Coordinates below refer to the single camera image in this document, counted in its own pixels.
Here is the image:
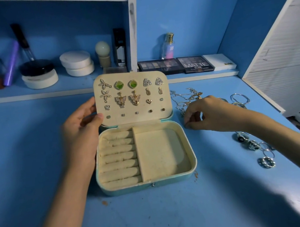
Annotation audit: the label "black round compact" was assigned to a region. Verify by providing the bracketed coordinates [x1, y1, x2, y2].
[18, 58, 55, 79]

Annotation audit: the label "person's right forearm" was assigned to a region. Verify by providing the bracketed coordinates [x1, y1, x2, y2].
[243, 102, 300, 200]

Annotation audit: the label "thin silver ring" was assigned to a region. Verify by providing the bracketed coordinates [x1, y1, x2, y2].
[258, 140, 276, 155]

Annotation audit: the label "white louvered door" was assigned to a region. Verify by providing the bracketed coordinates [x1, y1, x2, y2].
[230, 0, 300, 127]

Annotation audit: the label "black palette with white lettering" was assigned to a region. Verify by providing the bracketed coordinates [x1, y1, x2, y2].
[177, 53, 215, 76]

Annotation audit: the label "white round powder case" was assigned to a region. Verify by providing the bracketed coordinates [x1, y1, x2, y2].
[59, 48, 93, 71]
[65, 60, 96, 79]

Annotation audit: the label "silver flower earring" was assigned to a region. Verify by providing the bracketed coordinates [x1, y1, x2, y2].
[99, 89, 113, 104]
[97, 78, 112, 91]

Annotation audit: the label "purple cosmetic tube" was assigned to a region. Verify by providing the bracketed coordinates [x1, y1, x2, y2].
[0, 40, 26, 87]

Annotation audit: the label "person's left forearm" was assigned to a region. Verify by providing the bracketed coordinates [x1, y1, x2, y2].
[16, 165, 105, 227]

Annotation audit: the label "beige makeup sponge on stand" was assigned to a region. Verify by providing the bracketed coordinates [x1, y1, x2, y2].
[94, 40, 113, 70]

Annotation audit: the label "silver ring with dark stones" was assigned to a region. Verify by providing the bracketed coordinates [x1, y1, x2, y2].
[246, 138, 261, 153]
[236, 130, 251, 144]

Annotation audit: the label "white round jar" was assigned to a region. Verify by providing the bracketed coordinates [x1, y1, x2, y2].
[21, 68, 60, 92]

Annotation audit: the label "person's left hand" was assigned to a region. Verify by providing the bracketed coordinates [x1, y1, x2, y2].
[57, 96, 112, 181]

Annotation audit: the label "person's right hand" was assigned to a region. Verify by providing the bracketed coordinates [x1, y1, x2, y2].
[180, 90, 252, 141]

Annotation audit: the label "white shelf unit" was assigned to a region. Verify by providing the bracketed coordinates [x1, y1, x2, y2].
[0, 0, 240, 111]

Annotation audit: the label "thin silver bangles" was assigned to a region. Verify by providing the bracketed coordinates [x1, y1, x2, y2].
[218, 91, 251, 113]

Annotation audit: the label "group of tiny stud earrings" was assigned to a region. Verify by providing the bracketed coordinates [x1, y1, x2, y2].
[105, 97, 166, 120]

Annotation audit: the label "white flat box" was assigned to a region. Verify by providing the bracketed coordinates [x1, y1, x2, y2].
[203, 51, 237, 73]

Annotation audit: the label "clear perfume bottle gold cap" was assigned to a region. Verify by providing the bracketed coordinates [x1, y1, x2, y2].
[158, 32, 178, 60]

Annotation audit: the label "black cosmetic box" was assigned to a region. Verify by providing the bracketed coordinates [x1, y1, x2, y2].
[111, 27, 130, 68]

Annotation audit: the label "gold butterfly earring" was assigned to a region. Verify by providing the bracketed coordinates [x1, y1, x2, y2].
[114, 92, 128, 109]
[128, 90, 142, 107]

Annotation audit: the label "black eyeshadow palette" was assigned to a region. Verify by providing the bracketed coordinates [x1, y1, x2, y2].
[137, 55, 183, 80]

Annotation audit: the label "clear tube with black cap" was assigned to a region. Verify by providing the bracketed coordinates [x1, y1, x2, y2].
[10, 21, 36, 65]

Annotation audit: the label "silver chain necklace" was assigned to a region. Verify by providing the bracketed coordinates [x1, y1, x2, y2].
[170, 86, 199, 118]

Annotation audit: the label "teal jewelry box beige lining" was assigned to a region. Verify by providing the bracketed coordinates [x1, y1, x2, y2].
[81, 62, 201, 198]

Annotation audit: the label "chunky silver ring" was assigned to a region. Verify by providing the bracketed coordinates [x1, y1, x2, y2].
[257, 155, 277, 171]

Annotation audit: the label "gold chain necklace with pendant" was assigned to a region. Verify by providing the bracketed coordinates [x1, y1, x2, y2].
[184, 86, 205, 103]

